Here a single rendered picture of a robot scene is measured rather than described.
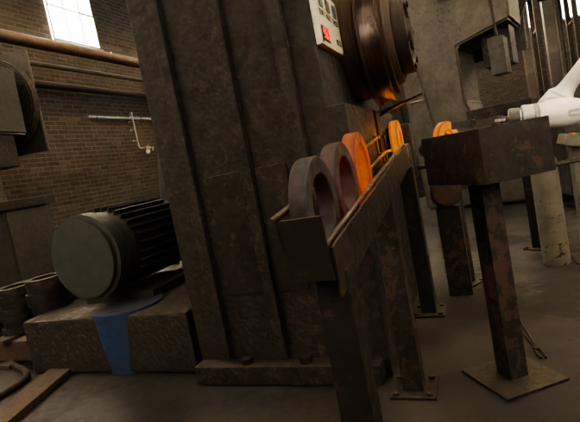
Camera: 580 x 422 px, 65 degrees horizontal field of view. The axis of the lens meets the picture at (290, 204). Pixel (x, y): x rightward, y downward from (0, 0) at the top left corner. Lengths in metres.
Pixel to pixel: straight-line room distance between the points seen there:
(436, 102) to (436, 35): 0.59
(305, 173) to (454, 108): 3.84
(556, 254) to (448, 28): 2.64
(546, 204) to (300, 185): 1.87
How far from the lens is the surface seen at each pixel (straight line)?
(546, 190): 2.48
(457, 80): 4.54
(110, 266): 2.05
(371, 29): 1.69
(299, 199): 0.73
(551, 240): 2.53
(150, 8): 1.73
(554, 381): 1.52
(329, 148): 0.94
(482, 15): 4.56
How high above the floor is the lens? 0.72
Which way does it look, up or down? 5 degrees down
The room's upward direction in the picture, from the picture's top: 11 degrees counter-clockwise
